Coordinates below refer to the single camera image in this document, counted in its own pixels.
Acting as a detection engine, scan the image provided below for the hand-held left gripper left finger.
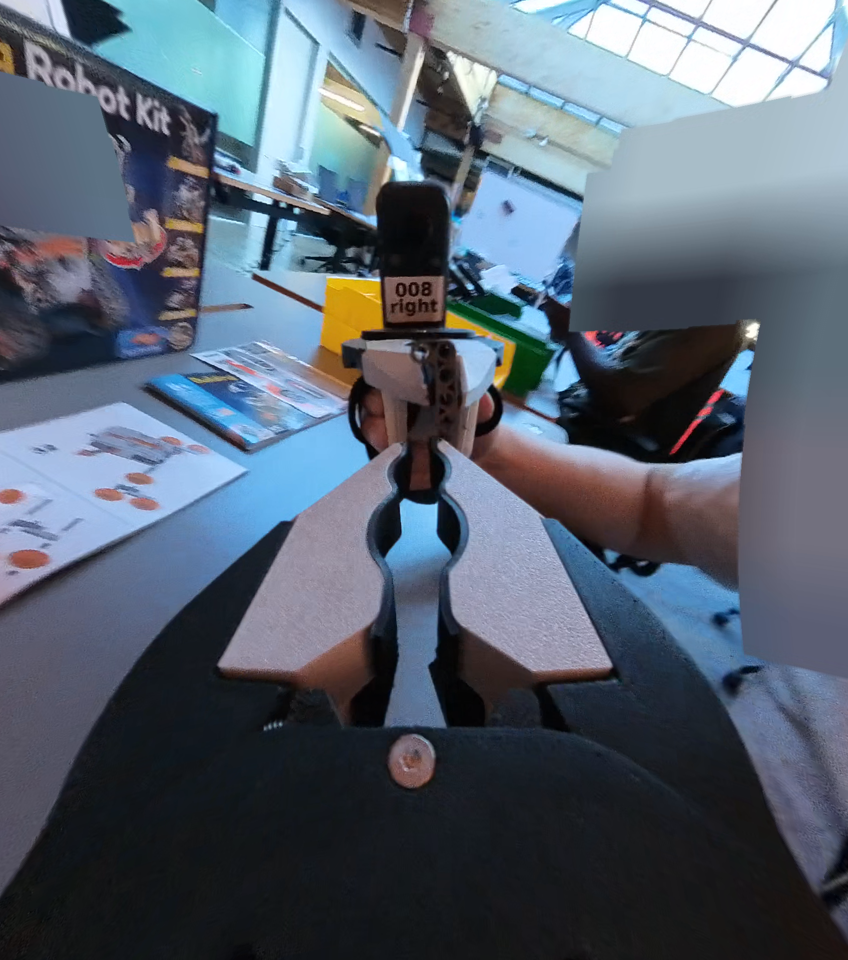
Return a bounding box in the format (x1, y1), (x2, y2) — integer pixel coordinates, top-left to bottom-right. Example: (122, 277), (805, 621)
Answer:
(217, 441), (407, 727)

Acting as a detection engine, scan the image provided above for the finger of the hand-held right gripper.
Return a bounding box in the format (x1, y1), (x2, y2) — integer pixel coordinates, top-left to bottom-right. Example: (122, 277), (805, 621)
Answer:
(457, 342), (497, 445)
(360, 339), (426, 411)

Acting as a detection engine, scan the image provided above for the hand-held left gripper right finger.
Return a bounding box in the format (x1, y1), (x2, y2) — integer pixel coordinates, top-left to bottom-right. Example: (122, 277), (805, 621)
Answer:
(433, 439), (614, 727)

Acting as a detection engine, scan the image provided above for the dark grey holed beam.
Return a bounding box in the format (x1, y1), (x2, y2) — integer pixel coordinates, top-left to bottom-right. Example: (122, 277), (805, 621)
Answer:
(405, 339), (464, 502)

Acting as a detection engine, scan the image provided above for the person's right forearm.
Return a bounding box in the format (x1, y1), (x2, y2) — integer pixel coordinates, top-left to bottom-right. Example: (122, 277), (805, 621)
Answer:
(495, 431), (743, 590)

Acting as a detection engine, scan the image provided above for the grey desk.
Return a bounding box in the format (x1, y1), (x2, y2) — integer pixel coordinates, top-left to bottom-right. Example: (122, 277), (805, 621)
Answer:
(0, 262), (571, 960)

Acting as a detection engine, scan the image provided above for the person's right hand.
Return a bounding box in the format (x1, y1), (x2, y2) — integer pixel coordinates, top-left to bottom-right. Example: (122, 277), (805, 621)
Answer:
(358, 390), (520, 483)

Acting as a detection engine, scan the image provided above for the green plastic bin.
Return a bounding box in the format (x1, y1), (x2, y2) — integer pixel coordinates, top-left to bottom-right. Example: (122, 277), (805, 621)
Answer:
(445, 291), (557, 400)

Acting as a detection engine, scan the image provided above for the yellow plastic bin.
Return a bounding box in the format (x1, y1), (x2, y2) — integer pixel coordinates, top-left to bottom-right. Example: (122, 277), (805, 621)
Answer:
(321, 275), (520, 400)

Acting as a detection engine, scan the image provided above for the black office chair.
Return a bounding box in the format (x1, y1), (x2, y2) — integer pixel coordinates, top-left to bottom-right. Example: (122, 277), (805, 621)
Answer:
(301, 223), (366, 276)

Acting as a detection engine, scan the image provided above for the white illustrated booklet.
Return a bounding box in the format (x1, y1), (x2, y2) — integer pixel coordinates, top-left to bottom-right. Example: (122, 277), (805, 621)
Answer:
(190, 340), (350, 421)

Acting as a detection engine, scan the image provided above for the background wooden table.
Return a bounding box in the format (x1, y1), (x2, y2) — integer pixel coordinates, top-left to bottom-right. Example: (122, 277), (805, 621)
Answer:
(210, 166), (381, 273)

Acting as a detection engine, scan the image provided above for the black red backpack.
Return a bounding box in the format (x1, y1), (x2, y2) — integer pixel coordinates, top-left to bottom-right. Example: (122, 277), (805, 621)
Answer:
(555, 322), (760, 465)

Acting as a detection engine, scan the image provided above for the blue booklet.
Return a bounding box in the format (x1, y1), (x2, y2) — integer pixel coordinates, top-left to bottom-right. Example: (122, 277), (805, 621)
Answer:
(146, 370), (329, 453)

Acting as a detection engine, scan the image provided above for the white instruction sheet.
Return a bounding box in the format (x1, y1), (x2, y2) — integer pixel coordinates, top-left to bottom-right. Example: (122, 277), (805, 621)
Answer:
(0, 401), (249, 637)

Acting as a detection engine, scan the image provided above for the person's light shirt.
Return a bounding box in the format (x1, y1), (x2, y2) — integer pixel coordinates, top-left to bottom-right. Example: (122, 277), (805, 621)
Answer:
(720, 660), (848, 960)

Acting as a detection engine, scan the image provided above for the robot kit box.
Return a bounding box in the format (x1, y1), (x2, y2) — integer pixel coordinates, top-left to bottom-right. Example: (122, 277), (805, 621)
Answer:
(0, 0), (219, 396)

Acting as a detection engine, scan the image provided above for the skylight window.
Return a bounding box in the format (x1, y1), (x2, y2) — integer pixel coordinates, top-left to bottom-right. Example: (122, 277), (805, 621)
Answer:
(512, 0), (848, 108)

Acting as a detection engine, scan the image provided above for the wooden post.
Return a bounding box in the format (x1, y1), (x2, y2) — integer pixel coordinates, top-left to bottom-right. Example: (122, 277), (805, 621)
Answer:
(391, 33), (427, 186)

